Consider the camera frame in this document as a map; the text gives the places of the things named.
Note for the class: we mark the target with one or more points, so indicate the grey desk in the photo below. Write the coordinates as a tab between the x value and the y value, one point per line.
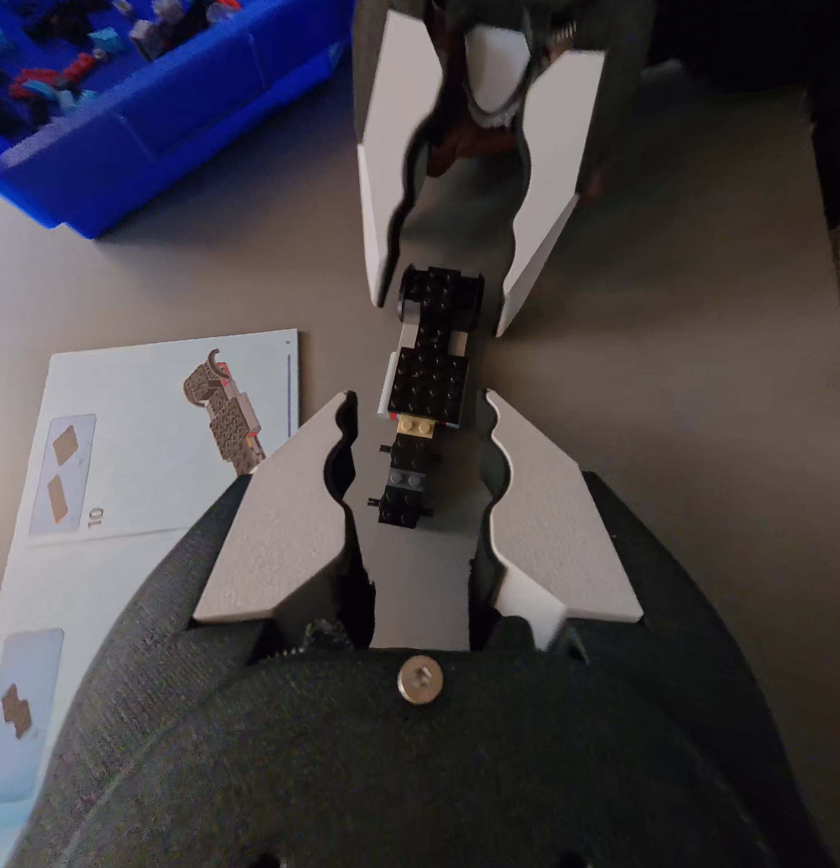
664	339

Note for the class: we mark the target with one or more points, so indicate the grey red brick model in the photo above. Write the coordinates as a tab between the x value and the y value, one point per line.
426	380

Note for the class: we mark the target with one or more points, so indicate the person's right hand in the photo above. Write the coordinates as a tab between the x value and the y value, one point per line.
453	135

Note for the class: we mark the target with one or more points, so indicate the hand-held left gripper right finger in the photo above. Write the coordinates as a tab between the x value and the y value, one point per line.
562	542

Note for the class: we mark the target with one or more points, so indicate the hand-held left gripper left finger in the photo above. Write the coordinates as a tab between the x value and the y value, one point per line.
277	542

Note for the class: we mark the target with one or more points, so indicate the brick instruction booklet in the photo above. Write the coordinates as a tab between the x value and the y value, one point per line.
155	407

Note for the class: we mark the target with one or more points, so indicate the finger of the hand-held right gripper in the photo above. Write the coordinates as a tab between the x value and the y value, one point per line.
392	102
562	135

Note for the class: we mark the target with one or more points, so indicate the blue plastic bin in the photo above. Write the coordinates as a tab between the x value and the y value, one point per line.
189	122

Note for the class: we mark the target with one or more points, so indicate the pile of small bricks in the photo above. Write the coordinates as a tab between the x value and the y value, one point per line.
33	81

